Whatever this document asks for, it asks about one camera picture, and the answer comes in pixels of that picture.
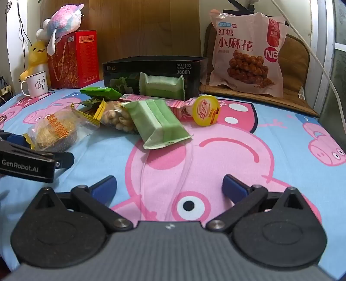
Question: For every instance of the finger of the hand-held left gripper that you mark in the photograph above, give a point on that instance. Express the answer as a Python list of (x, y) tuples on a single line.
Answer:
[(19, 140), (65, 160)]

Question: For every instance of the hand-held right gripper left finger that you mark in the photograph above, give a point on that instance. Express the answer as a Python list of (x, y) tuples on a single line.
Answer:
[(104, 187)]

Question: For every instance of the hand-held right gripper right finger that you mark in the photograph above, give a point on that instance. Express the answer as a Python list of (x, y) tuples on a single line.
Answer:
[(233, 187)]

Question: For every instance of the clear pastry packet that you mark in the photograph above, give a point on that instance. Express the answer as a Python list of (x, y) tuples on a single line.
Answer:
[(54, 129)]

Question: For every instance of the dark green patterned packet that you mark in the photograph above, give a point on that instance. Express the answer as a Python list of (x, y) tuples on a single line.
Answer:
[(92, 103)]

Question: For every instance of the clear peanut packet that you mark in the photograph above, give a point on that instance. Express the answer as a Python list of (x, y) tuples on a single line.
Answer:
[(116, 116)]

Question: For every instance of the bright green snack packet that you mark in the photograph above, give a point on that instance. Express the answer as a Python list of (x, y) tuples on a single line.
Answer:
[(102, 93)]

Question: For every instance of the yellow round jelly cup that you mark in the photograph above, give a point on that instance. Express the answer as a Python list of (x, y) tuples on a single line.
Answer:
[(206, 110)]

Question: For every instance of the pale green snack packet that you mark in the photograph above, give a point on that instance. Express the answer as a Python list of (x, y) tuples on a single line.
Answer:
[(162, 86), (154, 121)]

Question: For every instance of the pink snack packet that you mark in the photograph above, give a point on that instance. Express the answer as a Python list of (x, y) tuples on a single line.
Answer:
[(177, 104)]

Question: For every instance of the black cardboard box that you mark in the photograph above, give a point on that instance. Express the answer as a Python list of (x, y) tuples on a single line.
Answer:
[(162, 66)]

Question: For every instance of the white power strip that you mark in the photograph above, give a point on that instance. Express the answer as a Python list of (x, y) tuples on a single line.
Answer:
[(6, 90)]

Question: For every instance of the printed blanket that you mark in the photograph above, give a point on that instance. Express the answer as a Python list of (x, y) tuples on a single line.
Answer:
[(270, 151)]

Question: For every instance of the white enamel mug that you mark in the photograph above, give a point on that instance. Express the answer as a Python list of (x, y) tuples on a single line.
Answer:
[(36, 85)]

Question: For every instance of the yellow duck plush toy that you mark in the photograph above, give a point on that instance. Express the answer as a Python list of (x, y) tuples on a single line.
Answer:
[(37, 56)]

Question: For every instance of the red gift bag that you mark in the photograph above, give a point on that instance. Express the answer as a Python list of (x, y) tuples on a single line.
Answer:
[(78, 59)]

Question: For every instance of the pastel plush toy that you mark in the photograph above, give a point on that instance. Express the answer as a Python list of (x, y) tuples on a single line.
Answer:
[(65, 19)]

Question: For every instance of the large pink snack bag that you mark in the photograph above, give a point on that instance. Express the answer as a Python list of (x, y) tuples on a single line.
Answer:
[(243, 54)]

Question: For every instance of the brown seat cushion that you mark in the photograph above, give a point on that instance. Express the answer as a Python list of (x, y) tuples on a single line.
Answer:
[(294, 54)]

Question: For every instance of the wooden headboard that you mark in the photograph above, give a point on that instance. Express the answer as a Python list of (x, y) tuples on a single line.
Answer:
[(140, 27)]

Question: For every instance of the patterned glass sliding door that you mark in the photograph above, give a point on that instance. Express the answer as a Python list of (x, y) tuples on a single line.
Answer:
[(339, 67)]

